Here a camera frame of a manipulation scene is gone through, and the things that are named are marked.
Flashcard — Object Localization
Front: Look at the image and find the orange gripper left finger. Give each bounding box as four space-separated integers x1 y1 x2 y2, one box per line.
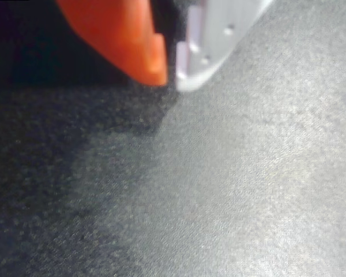
55 0 168 87

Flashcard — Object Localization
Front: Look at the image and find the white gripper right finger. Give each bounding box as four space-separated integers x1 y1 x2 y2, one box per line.
175 0 275 92

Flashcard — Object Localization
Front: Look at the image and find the dark grey table mat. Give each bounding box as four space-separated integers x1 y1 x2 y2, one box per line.
0 0 346 277

